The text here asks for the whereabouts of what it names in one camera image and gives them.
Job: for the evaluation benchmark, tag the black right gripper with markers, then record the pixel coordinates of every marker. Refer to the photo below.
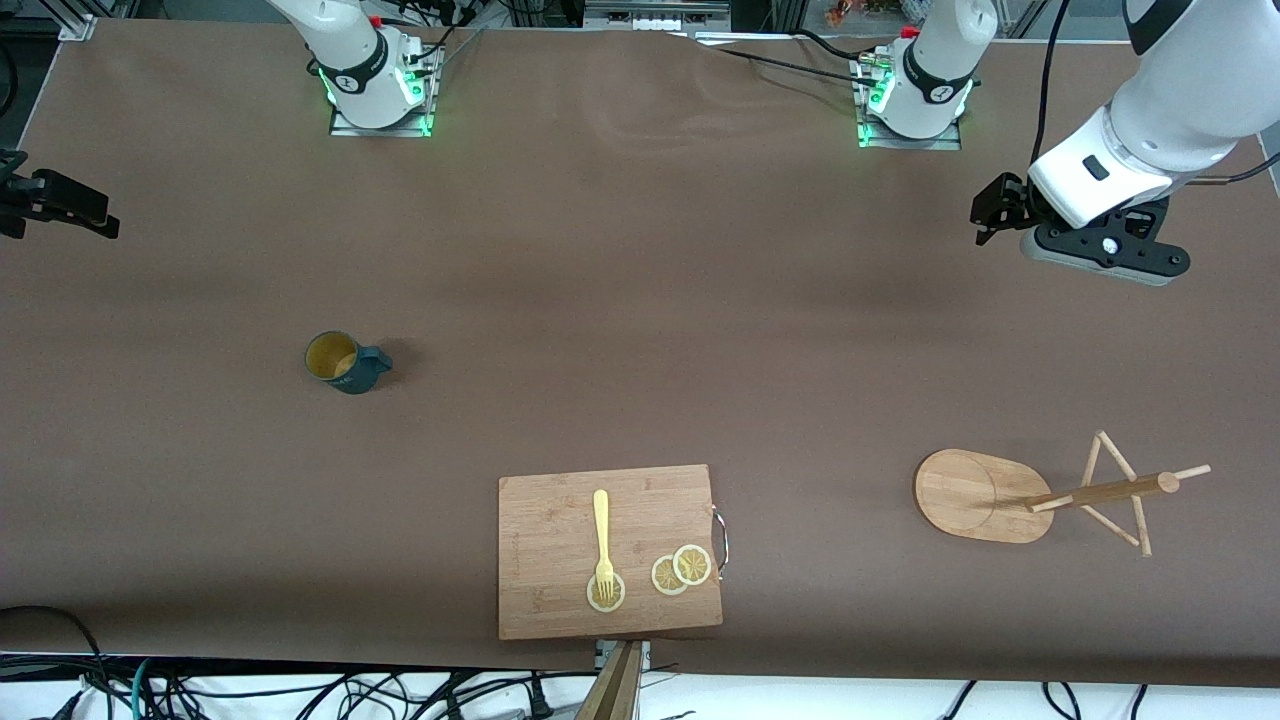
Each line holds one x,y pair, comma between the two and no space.
40,195

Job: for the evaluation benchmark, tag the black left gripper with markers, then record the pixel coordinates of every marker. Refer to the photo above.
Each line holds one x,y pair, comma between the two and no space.
1012,203

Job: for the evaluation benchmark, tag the dark teal mug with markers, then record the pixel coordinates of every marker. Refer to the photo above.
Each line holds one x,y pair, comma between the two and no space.
345,358

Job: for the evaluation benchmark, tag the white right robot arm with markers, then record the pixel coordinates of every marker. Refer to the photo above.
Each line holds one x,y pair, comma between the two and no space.
350,50

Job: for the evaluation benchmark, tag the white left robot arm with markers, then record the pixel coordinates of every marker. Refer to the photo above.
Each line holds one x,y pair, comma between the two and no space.
1170,130

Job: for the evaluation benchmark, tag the wooden mug rack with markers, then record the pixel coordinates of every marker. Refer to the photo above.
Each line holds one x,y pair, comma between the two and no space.
970,495

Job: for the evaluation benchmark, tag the orange background object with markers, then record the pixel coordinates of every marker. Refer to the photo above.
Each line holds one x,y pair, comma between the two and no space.
860,12

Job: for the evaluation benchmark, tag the brown table cover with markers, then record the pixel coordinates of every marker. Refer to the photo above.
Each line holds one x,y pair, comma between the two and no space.
300,500

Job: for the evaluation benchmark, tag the silver background device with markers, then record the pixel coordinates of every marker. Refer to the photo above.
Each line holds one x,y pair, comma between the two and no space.
655,15

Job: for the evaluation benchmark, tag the lemon slice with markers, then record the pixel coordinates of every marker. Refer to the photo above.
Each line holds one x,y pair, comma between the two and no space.
692,565
662,578
617,598

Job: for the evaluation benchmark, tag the yellow plastic fork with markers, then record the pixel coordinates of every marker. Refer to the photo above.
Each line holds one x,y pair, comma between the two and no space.
601,520

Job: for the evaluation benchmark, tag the wooden cutting board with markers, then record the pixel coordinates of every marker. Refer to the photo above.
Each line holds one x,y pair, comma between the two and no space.
550,560

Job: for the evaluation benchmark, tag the wooden beam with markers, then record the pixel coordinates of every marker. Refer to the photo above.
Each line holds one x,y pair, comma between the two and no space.
615,695

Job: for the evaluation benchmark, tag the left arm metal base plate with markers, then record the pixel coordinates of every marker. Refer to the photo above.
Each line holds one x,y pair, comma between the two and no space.
910,144

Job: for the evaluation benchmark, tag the metal corner bracket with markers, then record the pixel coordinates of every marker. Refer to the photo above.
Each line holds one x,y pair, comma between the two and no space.
78,28

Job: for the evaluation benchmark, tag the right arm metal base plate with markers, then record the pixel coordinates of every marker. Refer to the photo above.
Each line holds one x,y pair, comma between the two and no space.
380,131

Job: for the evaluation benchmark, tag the small metal bracket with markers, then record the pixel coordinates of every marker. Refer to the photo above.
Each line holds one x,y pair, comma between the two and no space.
604,655

